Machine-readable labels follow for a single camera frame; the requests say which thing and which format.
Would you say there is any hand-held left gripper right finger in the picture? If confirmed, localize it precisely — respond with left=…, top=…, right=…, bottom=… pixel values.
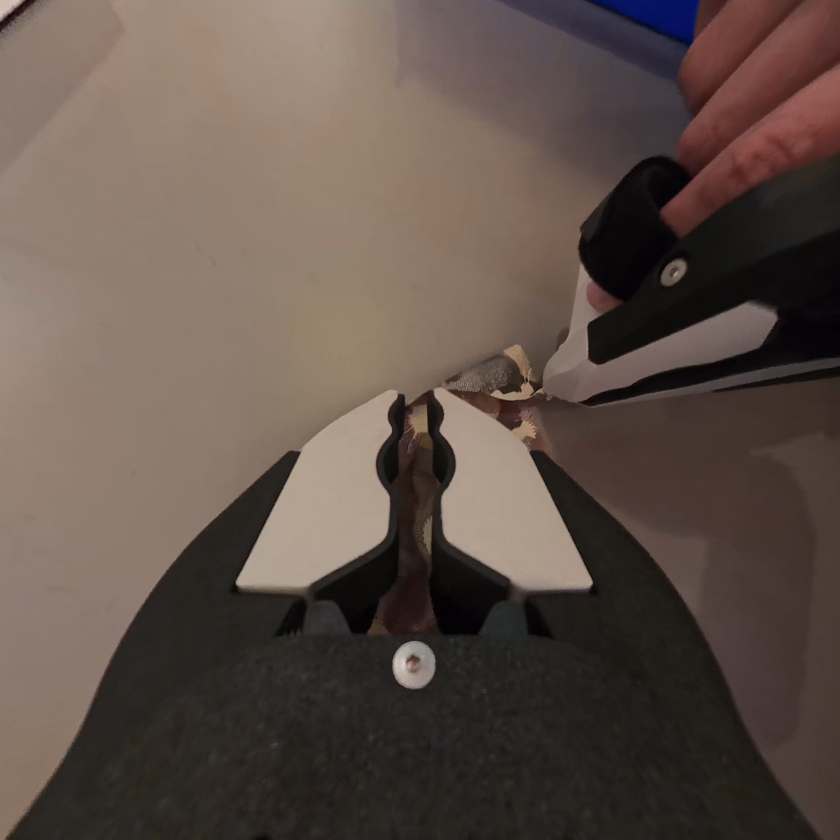
left=427, top=387, right=595, bottom=635

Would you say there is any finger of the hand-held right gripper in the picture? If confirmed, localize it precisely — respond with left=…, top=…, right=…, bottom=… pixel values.
left=542, top=268, right=780, bottom=404
left=586, top=356, right=840, bottom=410

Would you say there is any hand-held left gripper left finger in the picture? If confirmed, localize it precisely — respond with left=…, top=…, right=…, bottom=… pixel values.
left=235, top=389, right=406, bottom=635

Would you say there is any bird patterned origami paper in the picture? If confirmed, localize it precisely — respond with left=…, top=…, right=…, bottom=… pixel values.
left=367, top=343, right=550, bottom=635

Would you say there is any person's right hand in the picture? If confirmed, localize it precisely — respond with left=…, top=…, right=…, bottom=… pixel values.
left=584, top=0, right=840, bottom=311

